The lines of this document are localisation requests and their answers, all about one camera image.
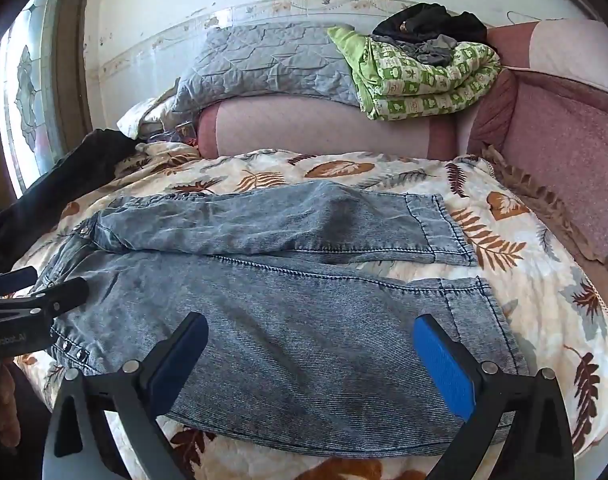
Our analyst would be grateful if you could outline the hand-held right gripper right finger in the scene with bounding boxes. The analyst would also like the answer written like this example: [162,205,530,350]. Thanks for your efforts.
[413,314,575,480]

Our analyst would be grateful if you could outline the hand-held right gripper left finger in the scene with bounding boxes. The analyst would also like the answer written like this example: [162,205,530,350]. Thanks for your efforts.
[41,311,209,480]

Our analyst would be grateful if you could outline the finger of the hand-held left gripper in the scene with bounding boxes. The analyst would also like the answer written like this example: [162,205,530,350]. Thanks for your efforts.
[31,276,90,318]
[0,266,39,298]

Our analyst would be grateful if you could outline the blue denim pants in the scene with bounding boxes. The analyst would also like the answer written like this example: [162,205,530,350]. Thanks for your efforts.
[34,180,529,458]

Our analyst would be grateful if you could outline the person's left hand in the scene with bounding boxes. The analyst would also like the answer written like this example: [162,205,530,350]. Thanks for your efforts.
[0,360,22,448]

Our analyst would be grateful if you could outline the leaf print blanket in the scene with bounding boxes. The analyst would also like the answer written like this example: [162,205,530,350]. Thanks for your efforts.
[6,142,608,480]

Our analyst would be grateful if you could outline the dark jacket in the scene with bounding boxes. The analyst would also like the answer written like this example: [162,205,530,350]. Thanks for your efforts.
[0,129,137,271]

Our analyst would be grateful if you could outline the stained glass window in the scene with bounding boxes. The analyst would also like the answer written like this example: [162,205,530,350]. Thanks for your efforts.
[0,0,92,198]

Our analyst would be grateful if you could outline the white crumpled cloth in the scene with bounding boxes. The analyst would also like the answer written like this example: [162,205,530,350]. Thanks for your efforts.
[118,91,205,148]

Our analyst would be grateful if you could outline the green patterned blanket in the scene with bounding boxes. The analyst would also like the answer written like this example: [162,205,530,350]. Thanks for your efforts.
[328,25,502,122]

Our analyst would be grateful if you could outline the grey quilted pillow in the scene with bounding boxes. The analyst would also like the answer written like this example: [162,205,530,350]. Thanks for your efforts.
[171,22,365,116]

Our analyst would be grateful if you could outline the grey cloth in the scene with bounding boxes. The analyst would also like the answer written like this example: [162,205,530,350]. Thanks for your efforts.
[396,34,457,67]

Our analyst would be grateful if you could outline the black garment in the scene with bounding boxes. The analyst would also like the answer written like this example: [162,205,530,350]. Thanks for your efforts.
[373,2,499,53]

